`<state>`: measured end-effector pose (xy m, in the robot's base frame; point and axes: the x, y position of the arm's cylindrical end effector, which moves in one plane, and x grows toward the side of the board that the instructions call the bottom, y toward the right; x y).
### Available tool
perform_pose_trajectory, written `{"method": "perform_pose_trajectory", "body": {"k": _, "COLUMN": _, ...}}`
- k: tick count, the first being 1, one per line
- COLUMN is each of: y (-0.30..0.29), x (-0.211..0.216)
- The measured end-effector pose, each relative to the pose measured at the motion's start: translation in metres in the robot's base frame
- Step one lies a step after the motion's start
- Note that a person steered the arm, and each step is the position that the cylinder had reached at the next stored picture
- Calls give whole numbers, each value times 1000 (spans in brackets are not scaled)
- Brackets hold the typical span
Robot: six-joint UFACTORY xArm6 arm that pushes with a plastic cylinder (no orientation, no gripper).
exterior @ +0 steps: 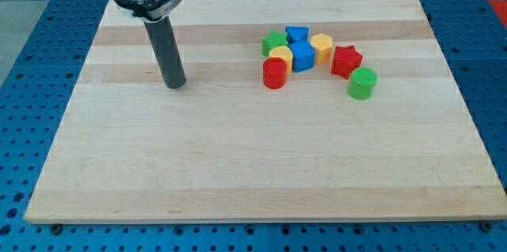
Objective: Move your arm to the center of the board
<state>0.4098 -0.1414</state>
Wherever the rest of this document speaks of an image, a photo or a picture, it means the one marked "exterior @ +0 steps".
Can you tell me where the light wooden board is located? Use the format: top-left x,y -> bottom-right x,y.
25,0 -> 506,224

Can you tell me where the red cylinder block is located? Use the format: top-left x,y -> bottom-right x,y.
262,57 -> 287,90

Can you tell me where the yellow cylinder block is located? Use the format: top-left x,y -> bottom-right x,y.
269,45 -> 293,75

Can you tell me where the green star block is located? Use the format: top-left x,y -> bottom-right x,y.
261,30 -> 288,56

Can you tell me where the blue cube block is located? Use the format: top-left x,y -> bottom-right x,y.
289,40 -> 315,72

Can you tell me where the blue triangle block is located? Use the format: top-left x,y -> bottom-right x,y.
285,26 -> 309,44

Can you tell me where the yellow hexagon block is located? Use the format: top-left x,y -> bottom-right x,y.
310,33 -> 334,65

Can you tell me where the red star block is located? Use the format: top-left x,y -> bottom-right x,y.
330,45 -> 363,80

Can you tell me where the green cylinder block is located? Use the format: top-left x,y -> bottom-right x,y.
348,67 -> 377,100

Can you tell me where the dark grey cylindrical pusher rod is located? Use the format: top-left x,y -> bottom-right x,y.
144,17 -> 186,89

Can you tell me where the red object at edge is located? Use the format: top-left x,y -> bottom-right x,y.
488,0 -> 507,28

